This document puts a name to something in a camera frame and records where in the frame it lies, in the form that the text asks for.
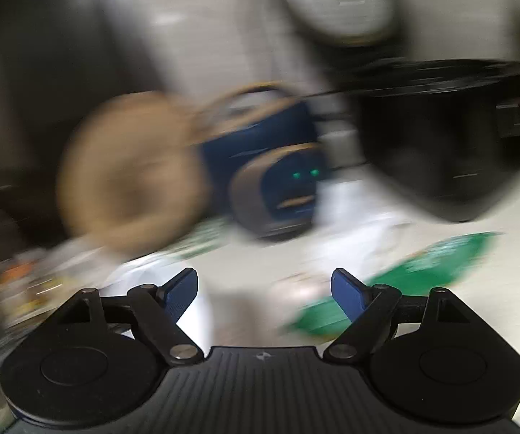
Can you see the black cooking pot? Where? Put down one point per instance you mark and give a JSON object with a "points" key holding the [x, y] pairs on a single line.
{"points": [[445, 144]]}

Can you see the white plastic bag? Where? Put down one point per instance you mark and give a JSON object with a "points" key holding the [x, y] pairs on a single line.
{"points": [[354, 230]]}

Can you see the grey round appliance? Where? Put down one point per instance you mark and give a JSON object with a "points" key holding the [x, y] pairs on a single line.
{"points": [[339, 4]]}

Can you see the blue rice cooker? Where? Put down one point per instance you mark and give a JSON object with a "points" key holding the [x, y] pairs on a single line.
{"points": [[269, 167]]}

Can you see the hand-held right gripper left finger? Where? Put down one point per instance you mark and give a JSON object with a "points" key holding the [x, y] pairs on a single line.
{"points": [[181, 289]]}

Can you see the green packet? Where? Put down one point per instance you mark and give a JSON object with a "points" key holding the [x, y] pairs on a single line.
{"points": [[422, 262]]}

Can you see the round wooden cutting board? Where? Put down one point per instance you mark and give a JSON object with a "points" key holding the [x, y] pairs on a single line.
{"points": [[129, 181]]}

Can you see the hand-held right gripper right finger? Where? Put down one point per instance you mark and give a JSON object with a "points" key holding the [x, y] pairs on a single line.
{"points": [[348, 291]]}

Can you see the green striped cloth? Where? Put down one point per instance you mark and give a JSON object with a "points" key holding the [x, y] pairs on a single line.
{"points": [[201, 239]]}

